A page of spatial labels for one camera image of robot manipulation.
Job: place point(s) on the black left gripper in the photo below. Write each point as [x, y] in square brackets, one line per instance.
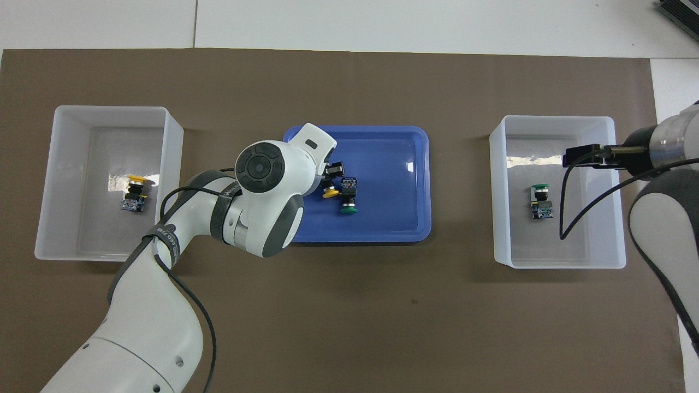
[326, 176]

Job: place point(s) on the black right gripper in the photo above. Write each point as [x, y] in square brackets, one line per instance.
[643, 150]

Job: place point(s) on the green push button switch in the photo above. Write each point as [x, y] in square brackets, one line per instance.
[540, 210]
[348, 188]

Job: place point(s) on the yellow push button switch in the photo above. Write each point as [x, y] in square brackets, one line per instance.
[330, 192]
[134, 203]

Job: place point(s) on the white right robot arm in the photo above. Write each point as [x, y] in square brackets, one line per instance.
[655, 218]

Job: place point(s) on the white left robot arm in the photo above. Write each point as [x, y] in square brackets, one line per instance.
[142, 338]

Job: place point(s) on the blue plastic tray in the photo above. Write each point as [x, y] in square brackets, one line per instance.
[393, 207]

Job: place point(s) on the translucent white plastic box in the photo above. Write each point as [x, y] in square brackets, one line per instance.
[524, 240]
[98, 229]

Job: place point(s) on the brown table mat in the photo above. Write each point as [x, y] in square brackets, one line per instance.
[382, 327]

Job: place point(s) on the dark grey ribbed device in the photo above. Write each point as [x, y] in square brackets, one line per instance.
[682, 13]

